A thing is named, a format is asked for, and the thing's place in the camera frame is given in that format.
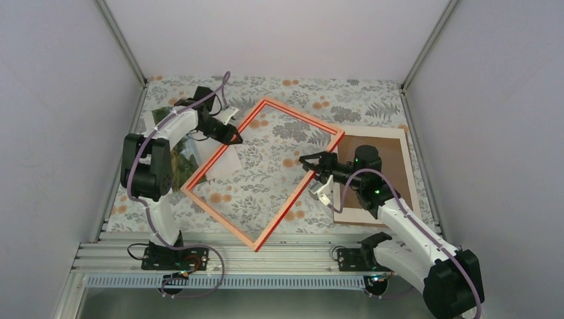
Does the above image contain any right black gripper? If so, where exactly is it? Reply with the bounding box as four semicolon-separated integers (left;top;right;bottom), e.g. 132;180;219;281
300;152;364;189

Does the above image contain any landscape photo print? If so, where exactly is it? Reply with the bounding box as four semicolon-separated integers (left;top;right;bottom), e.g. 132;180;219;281
171;132;243;191

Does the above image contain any white mat board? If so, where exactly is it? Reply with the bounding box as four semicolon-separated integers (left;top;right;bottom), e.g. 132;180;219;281
333;125;422;227

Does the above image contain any red picture frame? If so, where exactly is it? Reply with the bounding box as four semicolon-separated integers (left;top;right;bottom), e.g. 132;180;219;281
182;97;345;251

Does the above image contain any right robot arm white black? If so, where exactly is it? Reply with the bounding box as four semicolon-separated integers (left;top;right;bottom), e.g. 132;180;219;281
299;145;485;318

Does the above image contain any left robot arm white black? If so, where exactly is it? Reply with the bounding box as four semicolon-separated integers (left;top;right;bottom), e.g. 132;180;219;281
120;86;243;269

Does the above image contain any floral patterned table cloth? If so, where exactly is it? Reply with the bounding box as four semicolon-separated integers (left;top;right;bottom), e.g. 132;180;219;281
105;76;436;237

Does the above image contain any brown backing board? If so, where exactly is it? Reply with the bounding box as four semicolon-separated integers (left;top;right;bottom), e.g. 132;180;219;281
337;135;414;209

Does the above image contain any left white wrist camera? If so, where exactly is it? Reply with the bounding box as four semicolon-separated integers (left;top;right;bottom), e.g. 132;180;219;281
215;107;239;125

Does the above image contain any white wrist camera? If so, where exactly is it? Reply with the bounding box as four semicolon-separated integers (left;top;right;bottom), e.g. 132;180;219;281
215;107;239;125
308;175;333;207

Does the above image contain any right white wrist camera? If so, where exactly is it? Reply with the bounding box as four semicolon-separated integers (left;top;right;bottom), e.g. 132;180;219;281
308;175;333;207

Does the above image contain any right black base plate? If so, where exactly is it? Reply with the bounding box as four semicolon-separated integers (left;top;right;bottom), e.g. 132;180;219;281
336;247;380;272

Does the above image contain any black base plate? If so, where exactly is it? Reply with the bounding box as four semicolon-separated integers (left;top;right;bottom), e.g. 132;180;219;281
140;246;210;271
336;247;380;272

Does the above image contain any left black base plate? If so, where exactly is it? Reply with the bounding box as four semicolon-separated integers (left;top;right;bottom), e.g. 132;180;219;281
140;246;210;271

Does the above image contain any aluminium rail base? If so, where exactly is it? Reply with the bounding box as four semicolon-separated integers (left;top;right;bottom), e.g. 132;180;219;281
71;232;366;275

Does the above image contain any grey slotted cable duct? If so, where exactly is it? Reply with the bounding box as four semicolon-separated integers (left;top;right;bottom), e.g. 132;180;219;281
85;274;365;290

